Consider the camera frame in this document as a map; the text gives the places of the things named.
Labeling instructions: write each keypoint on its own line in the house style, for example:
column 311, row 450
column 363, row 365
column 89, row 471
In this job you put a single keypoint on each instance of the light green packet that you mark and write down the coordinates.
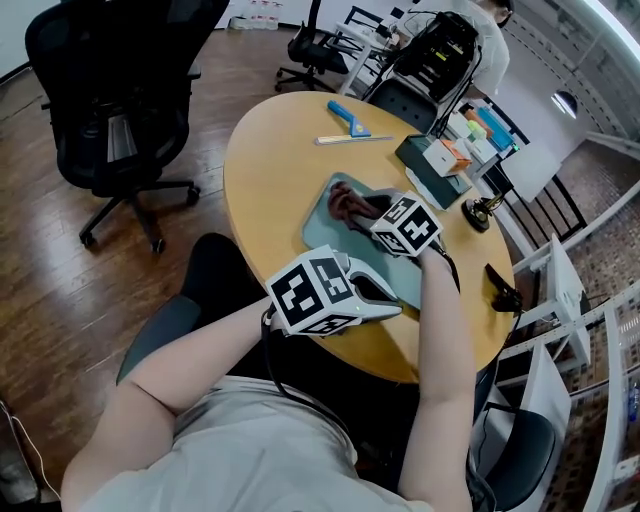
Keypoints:
column 478, row 131

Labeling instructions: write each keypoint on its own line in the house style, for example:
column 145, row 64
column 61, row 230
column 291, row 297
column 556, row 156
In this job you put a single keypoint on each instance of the small black office chair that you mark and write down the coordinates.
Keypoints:
column 312, row 50

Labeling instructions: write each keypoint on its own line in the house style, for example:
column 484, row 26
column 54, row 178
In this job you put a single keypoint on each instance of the person's black trousers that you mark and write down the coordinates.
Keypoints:
column 215, row 275

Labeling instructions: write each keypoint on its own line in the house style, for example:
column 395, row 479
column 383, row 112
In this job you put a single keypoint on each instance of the black equipment rack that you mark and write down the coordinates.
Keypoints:
column 440, row 55

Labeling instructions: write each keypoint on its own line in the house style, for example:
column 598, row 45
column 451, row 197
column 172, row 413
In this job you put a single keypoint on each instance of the dark chair armrest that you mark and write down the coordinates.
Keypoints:
column 522, row 455
column 160, row 330

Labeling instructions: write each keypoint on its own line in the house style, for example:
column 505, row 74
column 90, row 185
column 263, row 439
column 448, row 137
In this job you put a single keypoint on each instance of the row of water bottles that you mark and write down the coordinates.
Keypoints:
column 255, row 15

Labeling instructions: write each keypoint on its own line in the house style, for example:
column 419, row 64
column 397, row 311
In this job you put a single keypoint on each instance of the person's left forearm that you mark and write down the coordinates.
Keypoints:
column 200, row 355

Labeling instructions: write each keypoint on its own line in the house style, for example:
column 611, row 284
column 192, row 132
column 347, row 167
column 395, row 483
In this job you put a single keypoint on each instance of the blue plastic scraper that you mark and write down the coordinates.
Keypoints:
column 350, row 120

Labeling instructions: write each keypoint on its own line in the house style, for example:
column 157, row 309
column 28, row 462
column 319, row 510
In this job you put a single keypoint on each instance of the small orange box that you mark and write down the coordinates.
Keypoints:
column 460, row 156

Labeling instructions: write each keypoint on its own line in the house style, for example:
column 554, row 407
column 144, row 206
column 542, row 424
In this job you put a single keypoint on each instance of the orange packet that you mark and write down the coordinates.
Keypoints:
column 477, row 121

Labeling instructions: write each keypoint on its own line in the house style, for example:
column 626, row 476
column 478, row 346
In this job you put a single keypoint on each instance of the grey-green tray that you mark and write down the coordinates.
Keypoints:
column 360, row 250

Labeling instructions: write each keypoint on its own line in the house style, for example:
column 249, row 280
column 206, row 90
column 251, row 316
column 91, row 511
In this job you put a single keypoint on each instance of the long pale ruler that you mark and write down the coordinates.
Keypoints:
column 350, row 139

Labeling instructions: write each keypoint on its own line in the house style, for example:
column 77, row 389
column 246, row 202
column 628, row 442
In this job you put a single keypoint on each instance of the white desk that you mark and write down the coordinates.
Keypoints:
column 360, row 45

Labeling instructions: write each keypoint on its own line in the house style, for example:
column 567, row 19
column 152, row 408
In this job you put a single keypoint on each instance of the black round-base stand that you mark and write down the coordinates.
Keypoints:
column 477, row 212

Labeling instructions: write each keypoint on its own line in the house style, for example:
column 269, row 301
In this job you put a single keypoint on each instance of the dark grey metal chair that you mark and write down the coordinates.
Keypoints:
column 405, row 105

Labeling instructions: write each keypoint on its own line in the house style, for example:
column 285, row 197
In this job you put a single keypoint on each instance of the white metal rack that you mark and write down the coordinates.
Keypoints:
column 562, row 290

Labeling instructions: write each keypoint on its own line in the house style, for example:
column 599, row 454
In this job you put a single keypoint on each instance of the person's right forearm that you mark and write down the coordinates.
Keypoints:
column 445, row 330

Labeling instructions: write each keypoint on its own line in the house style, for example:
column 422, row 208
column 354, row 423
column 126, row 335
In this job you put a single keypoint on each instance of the person's grey shirt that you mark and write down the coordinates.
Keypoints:
column 250, row 450

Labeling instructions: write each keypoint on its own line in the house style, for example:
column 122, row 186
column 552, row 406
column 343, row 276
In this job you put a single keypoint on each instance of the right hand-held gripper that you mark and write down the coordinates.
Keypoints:
column 410, row 225

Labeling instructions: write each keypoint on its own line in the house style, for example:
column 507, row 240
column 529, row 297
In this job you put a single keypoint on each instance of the white flat panel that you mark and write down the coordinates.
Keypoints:
column 532, row 170

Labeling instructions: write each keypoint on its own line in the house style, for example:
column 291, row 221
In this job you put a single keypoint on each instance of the dark green box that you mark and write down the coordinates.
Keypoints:
column 440, row 185

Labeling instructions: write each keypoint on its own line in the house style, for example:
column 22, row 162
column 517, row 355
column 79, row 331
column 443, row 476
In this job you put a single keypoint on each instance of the black frame chair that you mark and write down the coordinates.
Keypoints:
column 555, row 210

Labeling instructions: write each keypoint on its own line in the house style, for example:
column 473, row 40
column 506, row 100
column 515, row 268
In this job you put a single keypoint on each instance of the small white box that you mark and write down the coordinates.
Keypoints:
column 440, row 157

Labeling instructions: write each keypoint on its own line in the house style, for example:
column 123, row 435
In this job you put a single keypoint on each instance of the round wall lamp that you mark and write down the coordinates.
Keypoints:
column 565, row 104

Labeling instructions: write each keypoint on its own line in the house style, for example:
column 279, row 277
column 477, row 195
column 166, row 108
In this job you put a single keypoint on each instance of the black clamp tool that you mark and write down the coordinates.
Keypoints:
column 502, row 292

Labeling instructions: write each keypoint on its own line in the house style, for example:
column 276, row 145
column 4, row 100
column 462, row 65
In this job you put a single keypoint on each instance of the large black office chair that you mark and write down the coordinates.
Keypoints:
column 120, row 100

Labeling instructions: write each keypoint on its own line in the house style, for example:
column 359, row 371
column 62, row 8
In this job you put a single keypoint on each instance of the long blue box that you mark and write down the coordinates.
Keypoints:
column 497, row 129

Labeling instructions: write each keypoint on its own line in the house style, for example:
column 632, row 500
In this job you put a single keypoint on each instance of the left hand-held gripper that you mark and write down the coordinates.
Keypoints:
column 300, row 295

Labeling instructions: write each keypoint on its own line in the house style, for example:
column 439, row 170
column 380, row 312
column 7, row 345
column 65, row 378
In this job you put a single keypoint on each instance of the reddish-brown cloth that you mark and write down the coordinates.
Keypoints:
column 345, row 202

